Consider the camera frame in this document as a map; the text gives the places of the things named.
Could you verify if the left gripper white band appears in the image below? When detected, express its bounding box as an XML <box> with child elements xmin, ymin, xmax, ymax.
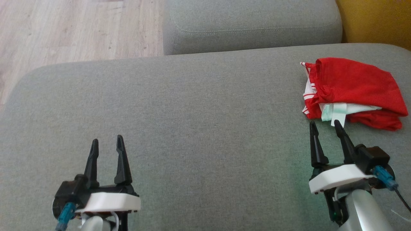
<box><xmin>75</xmin><ymin>135</ymin><xmax>142</xmax><ymax>213</ymax></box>

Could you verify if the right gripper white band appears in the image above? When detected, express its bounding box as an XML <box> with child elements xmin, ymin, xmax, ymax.
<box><xmin>309</xmin><ymin>119</ymin><xmax>377</xmax><ymax>195</ymax></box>

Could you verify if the red basketball jersey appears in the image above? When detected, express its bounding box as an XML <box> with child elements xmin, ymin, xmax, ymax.
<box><xmin>300</xmin><ymin>57</ymin><xmax>409</xmax><ymax>132</ymax></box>

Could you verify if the large grey sofa seat cushion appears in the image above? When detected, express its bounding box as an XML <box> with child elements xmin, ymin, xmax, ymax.
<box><xmin>0</xmin><ymin>43</ymin><xmax>411</xmax><ymax>231</ymax></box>

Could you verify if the wide yellow sofa back cushion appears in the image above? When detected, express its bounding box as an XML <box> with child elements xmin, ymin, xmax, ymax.
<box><xmin>336</xmin><ymin>0</ymin><xmax>411</xmax><ymax>52</ymax></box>

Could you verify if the long grey sofa seat cushion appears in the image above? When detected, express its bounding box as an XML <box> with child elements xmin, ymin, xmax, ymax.
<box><xmin>163</xmin><ymin>0</ymin><xmax>343</xmax><ymax>56</ymax></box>

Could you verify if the right cable with blue connector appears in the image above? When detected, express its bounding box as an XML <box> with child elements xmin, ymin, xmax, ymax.
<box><xmin>373</xmin><ymin>165</ymin><xmax>411</xmax><ymax>213</ymax></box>

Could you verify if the cable with blue connector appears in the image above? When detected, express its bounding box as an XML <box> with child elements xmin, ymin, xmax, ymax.
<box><xmin>373</xmin><ymin>165</ymin><xmax>411</xmax><ymax>213</ymax></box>
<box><xmin>57</xmin><ymin>202</ymin><xmax>77</xmax><ymax>231</ymax></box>

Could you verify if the left cable with blue connector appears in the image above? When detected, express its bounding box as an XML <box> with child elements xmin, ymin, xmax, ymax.
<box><xmin>57</xmin><ymin>202</ymin><xmax>77</xmax><ymax>231</ymax></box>

